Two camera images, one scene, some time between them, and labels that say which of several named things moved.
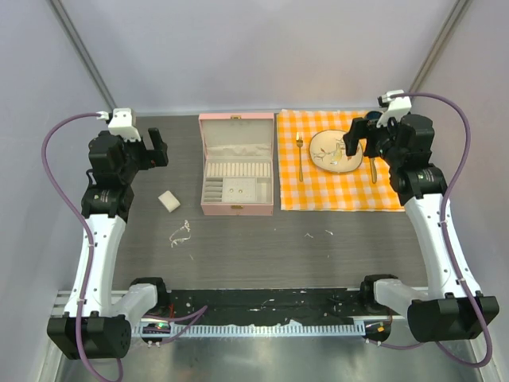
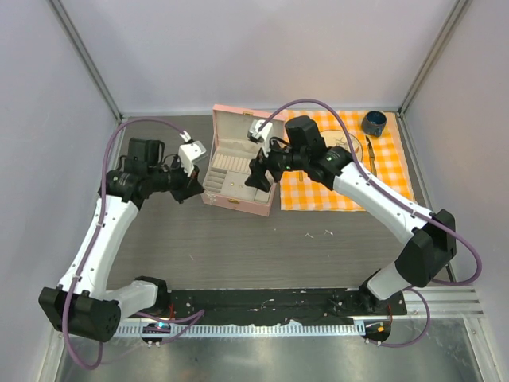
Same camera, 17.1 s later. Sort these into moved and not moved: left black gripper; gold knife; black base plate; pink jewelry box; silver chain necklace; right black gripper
Moved: left black gripper; silver chain necklace; right black gripper; pink jewelry box
Not moved: gold knife; black base plate
